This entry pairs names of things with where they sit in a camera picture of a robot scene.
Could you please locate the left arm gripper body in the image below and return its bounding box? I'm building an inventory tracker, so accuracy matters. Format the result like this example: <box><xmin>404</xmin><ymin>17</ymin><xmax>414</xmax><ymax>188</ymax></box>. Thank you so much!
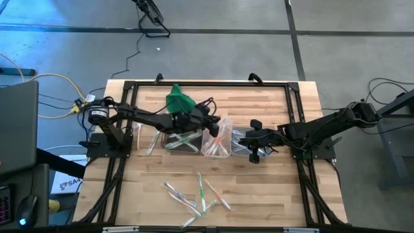
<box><xmin>173</xmin><ymin>108</ymin><xmax>216</xmax><ymax>135</ymax></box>

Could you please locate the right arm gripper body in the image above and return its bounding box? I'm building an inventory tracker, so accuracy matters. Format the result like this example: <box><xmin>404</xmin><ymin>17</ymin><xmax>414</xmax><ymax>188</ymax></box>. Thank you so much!
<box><xmin>254</xmin><ymin>128</ymin><xmax>286</xmax><ymax>153</ymax></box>

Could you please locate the orange toothbrush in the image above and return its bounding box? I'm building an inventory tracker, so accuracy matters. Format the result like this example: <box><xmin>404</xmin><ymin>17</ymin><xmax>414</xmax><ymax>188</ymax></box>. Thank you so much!
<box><xmin>217</xmin><ymin>116</ymin><xmax>232</xmax><ymax>145</ymax></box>
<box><xmin>210</xmin><ymin>129</ymin><xmax>229</xmax><ymax>157</ymax></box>
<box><xmin>135</xmin><ymin>122</ymin><xmax>144</xmax><ymax>150</ymax></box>
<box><xmin>167</xmin><ymin>192</ymin><xmax>202</xmax><ymax>217</ymax></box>
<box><xmin>206</xmin><ymin>128</ymin><xmax>224</xmax><ymax>156</ymax></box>
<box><xmin>204</xmin><ymin>129</ymin><xmax>216</xmax><ymax>156</ymax></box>

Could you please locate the blue toothbrush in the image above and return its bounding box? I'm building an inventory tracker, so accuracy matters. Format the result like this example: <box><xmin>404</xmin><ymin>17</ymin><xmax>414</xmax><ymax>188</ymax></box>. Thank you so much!
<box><xmin>163</xmin><ymin>181</ymin><xmax>198</xmax><ymax>208</ymax></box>
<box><xmin>232</xmin><ymin>142</ymin><xmax>256</xmax><ymax>156</ymax></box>
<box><xmin>232</xmin><ymin>129</ymin><xmax>252</xmax><ymax>143</ymax></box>

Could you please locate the green toothbrush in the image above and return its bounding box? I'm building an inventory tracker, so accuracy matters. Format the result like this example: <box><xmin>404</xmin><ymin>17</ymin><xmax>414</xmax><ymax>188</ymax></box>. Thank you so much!
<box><xmin>166</xmin><ymin>131</ymin><xmax>201</xmax><ymax>148</ymax></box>
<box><xmin>168</xmin><ymin>133</ymin><xmax>200</xmax><ymax>153</ymax></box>
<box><xmin>164</xmin><ymin>134</ymin><xmax>195</xmax><ymax>150</ymax></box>
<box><xmin>203</xmin><ymin>179</ymin><xmax>233</xmax><ymax>212</ymax></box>
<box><xmin>165</xmin><ymin>131</ymin><xmax>202</xmax><ymax>150</ymax></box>
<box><xmin>180</xmin><ymin>199</ymin><xmax>218</xmax><ymax>228</ymax></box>
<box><xmin>197</xmin><ymin>172</ymin><xmax>208</xmax><ymax>215</ymax></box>
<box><xmin>145</xmin><ymin>130</ymin><xmax>162</xmax><ymax>156</ymax></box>

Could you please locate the light grey plastic bin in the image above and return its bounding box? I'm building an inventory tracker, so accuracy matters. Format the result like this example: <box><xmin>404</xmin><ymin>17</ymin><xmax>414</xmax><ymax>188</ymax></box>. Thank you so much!
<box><xmin>230</xmin><ymin>126</ymin><xmax>273</xmax><ymax>159</ymax></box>

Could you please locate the green cloth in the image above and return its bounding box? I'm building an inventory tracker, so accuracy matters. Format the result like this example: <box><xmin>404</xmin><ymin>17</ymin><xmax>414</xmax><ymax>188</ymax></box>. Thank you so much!
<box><xmin>165</xmin><ymin>83</ymin><xmax>197</xmax><ymax>114</ymax></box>

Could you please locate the clear plastic bin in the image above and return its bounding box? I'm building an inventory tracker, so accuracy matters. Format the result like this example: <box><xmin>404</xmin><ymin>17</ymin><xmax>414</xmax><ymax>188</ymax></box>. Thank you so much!
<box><xmin>200</xmin><ymin>115</ymin><xmax>234</xmax><ymax>160</ymax></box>

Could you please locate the black floor fan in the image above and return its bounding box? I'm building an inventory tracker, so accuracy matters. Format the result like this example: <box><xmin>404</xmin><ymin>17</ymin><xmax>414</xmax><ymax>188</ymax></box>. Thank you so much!
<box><xmin>131</xmin><ymin>0</ymin><xmax>171</xmax><ymax>39</ymax></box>

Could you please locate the dark grey table stand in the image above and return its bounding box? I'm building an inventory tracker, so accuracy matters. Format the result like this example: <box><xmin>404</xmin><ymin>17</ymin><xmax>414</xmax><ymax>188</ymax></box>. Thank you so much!
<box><xmin>365</xmin><ymin>89</ymin><xmax>414</xmax><ymax>192</ymax></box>

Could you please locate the white sheet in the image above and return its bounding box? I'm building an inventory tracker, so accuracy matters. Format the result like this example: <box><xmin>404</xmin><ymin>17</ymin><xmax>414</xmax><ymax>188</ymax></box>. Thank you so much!
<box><xmin>58</xmin><ymin>153</ymin><xmax>89</xmax><ymax>163</ymax></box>

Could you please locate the black diagonal desk beam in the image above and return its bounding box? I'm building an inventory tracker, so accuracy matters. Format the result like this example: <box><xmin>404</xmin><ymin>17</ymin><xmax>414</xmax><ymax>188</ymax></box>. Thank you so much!
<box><xmin>35</xmin><ymin>147</ymin><xmax>87</xmax><ymax>179</ymax></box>

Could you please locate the white printed cardboard box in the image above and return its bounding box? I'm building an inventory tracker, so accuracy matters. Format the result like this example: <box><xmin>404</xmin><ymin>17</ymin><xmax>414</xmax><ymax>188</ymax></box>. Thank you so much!
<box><xmin>50</xmin><ymin>170</ymin><xmax>84</xmax><ymax>195</ymax></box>

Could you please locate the small yellow object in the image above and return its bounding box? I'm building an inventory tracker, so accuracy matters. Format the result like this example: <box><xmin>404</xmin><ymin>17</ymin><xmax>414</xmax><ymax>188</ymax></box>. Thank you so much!
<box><xmin>48</xmin><ymin>199</ymin><xmax>61</xmax><ymax>214</ymax></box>

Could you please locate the dark side desk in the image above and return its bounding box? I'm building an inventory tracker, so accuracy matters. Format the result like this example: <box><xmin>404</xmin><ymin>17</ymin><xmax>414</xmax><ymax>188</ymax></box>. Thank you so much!
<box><xmin>0</xmin><ymin>163</ymin><xmax>50</xmax><ymax>229</ymax></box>

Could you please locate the dark grey desk panel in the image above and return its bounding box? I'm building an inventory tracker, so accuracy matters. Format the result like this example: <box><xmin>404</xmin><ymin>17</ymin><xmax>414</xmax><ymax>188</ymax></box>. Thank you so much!
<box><xmin>0</xmin><ymin>80</ymin><xmax>39</xmax><ymax>177</ymax></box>

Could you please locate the black floor bar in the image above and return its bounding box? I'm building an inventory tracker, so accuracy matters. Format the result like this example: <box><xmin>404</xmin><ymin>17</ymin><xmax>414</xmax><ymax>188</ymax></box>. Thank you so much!
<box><xmin>0</xmin><ymin>67</ymin><xmax>37</xmax><ymax>77</ymax></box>

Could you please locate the black computer mouse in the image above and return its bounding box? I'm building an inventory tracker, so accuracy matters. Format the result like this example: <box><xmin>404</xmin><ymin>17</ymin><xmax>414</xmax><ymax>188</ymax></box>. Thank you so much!
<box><xmin>16</xmin><ymin>195</ymin><xmax>38</xmax><ymax>228</ymax></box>

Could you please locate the black keyboard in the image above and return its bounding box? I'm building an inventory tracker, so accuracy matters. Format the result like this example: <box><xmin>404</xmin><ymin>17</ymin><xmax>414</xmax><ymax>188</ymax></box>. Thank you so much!
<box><xmin>0</xmin><ymin>184</ymin><xmax>14</xmax><ymax>227</ymax></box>

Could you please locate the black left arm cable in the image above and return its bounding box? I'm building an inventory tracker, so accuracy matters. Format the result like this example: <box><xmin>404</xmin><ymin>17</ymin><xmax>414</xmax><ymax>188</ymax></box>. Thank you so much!
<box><xmin>195</xmin><ymin>96</ymin><xmax>218</xmax><ymax>118</ymax></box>

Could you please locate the silver frame bracket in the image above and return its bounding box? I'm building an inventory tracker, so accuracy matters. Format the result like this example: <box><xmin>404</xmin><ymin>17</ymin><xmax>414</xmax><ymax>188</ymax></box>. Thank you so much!
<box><xmin>283</xmin><ymin>227</ymin><xmax>320</xmax><ymax>233</ymax></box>
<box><xmin>102</xmin><ymin>226</ymin><xmax>140</xmax><ymax>233</ymax></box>

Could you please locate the black floor cable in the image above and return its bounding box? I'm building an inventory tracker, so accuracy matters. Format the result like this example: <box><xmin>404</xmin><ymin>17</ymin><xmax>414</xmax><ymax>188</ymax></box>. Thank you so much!
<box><xmin>362</xmin><ymin>76</ymin><xmax>414</xmax><ymax>106</ymax></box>
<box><xmin>111</xmin><ymin>32</ymin><xmax>146</xmax><ymax>80</ymax></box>

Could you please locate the yellow cable plug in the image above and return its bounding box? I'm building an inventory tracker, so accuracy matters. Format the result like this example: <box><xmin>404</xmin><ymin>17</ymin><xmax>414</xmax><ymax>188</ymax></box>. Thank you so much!
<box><xmin>69</xmin><ymin>98</ymin><xmax>91</xmax><ymax>115</ymax></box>

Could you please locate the yellow floor cable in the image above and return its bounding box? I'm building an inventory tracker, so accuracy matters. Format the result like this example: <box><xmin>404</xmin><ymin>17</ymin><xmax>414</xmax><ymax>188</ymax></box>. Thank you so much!
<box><xmin>0</xmin><ymin>52</ymin><xmax>89</xmax><ymax>119</ymax></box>

